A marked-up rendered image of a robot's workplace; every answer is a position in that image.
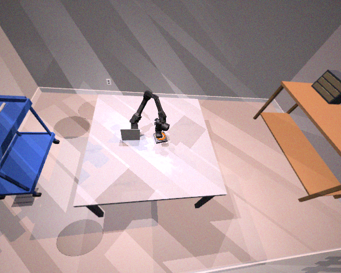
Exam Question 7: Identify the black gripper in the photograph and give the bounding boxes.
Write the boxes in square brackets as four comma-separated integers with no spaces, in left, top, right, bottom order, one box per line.
[155,126,163,138]

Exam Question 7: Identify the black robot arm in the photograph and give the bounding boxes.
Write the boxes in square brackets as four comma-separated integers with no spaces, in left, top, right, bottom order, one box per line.
[130,90,170,131]

